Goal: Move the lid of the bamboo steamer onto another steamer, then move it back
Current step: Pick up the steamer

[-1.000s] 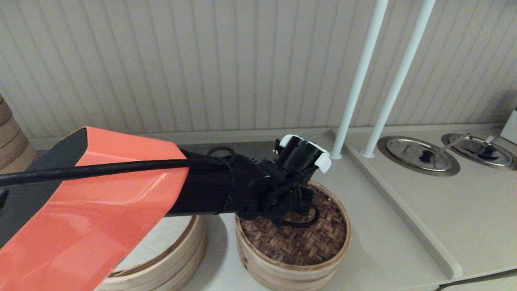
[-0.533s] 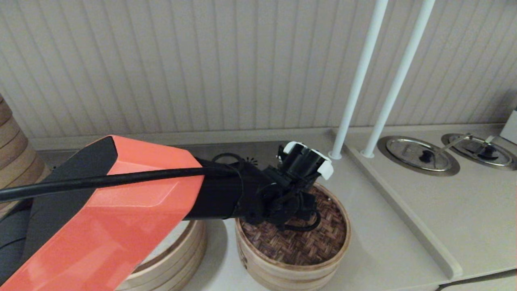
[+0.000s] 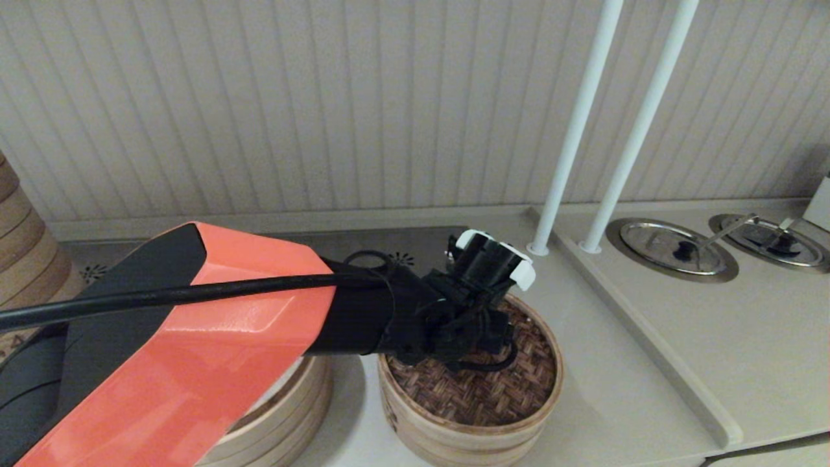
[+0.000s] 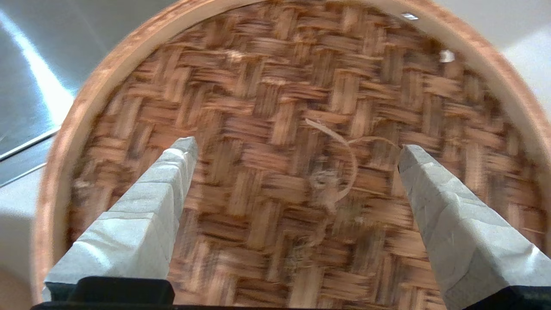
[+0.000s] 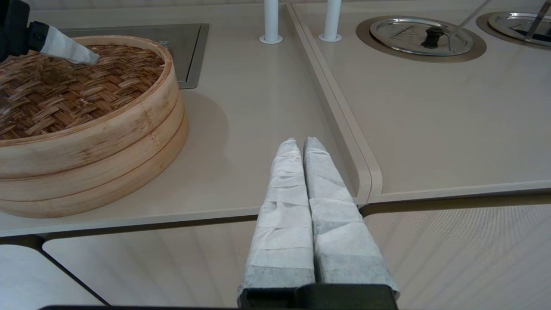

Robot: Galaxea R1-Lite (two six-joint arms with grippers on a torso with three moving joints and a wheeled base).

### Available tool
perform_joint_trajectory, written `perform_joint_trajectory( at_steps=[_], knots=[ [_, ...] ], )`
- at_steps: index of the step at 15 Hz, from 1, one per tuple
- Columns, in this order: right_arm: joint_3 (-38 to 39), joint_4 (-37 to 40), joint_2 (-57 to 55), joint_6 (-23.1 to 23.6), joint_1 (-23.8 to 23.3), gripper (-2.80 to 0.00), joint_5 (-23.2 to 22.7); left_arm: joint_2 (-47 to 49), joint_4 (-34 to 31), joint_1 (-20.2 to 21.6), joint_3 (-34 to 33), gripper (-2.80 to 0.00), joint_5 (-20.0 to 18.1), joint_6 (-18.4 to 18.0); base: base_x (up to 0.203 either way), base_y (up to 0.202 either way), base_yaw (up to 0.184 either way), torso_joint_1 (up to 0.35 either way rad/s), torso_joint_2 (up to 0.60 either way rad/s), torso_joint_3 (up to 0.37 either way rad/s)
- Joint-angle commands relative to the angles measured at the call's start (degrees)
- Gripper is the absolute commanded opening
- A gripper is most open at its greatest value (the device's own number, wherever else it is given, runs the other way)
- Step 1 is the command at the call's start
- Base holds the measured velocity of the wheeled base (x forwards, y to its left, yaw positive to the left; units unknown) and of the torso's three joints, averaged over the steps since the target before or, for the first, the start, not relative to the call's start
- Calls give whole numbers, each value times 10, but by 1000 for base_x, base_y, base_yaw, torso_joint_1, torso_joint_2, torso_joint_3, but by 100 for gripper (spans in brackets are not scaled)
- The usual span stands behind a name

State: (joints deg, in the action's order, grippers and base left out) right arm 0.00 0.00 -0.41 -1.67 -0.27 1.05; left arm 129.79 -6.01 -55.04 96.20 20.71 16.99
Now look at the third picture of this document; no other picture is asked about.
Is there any white metal pole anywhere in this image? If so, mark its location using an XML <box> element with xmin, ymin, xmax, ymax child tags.
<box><xmin>578</xmin><ymin>0</ymin><xmax>700</xmax><ymax>256</ymax></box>
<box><xmin>527</xmin><ymin>0</ymin><xmax>624</xmax><ymax>257</ymax></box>

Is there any small bamboo steamer basket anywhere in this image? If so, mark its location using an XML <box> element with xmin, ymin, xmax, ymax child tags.
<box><xmin>380</xmin><ymin>383</ymin><xmax>563</xmax><ymax>467</ymax></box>

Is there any bamboo steamer basket with liner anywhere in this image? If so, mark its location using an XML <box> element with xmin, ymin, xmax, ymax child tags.
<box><xmin>195</xmin><ymin>353</ymin><xmax>333</xmax><ymax>467</ymax></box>

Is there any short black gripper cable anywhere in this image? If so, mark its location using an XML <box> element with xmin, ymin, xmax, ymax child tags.
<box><xmin>447</xmin><ymin>341</ymin><xmax>519</xmax><ymax>374</ymax></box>

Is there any woven bamboo steamer lid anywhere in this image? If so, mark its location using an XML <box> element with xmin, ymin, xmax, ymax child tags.
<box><xmin>378</xmin><ymin>294</ymin><xmax>564</xmax><ymax>434</ymax></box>

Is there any tall stack of bamboo steamers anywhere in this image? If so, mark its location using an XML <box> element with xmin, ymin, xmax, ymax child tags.
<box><xmin>0</xmin><ymin>152</ymin><xmax>86</xmax><ymax>364</ymax></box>

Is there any long black arm cable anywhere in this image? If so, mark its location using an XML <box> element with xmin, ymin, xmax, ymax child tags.
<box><xmin>0</xmin><ymin>250</ymin><xmax>397</xmax><ymax>333</ymax></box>

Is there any perforated stainless steel steam plate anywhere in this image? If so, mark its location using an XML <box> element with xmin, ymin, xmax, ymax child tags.
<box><xmin>58</xmin><ymin>226</ymin><xmax>469</xmax><ymax>287</ymax></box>

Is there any white container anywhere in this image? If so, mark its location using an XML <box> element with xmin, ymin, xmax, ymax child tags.
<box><xmin>801</xmin><ymin>170</ymin><xmax>830</xmax><ymax>234</ymax></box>

